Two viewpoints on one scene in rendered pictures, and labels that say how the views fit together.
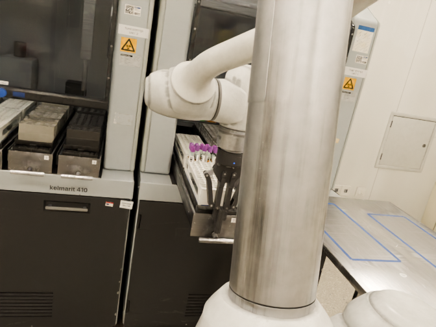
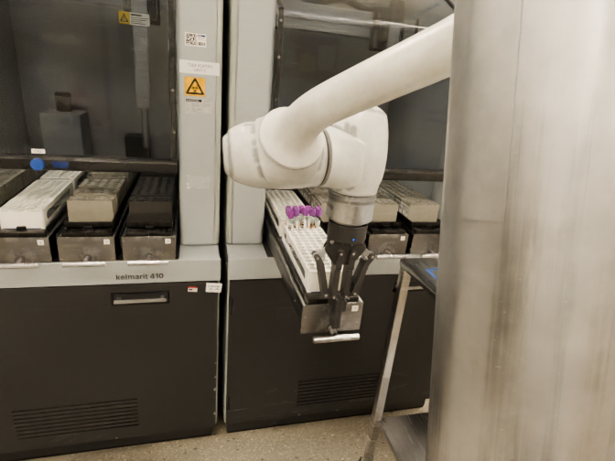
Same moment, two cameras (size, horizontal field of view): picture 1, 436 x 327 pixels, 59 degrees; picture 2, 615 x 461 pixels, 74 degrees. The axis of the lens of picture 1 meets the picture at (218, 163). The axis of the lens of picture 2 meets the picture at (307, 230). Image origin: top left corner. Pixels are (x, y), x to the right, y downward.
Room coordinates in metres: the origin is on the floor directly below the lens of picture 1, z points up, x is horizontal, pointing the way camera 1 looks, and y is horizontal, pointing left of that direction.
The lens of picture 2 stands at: (0.22, 0.05, 1.26)
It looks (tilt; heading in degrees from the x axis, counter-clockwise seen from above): 21 degrees down; 359
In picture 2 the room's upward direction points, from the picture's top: 6 degrees clockwise
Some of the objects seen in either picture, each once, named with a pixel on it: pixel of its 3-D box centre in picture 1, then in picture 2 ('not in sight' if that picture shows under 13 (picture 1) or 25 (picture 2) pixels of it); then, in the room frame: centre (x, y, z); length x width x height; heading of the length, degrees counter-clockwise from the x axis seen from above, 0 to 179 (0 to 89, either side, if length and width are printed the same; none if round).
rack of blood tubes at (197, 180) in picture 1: (206, 181); (312, 255); (1.15, 0.03, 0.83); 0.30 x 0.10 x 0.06; 16
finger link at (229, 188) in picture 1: (229, 189); (347, 272); (0.97, -0.04, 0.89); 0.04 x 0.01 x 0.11; 16
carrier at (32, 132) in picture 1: (36, 132); (91, 209); (1.27, 0.63, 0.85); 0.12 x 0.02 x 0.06; 107
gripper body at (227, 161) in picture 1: (229, 165); (345, 241); (0.96, -0.03, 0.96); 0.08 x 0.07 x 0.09; 106
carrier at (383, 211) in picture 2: not in sight; (380, 211); (1.51, -0.19, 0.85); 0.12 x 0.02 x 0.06; 105
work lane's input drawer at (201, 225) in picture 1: (196, 181); (298, 251); (1.29, 0.06, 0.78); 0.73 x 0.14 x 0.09; 16
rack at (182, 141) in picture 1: (191, 151); (286, 212); (1.46, 0.11, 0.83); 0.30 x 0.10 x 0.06; 16
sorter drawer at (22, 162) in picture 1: (48, 135); (109, 207); (1.50, 0.70, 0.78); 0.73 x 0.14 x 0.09; 16
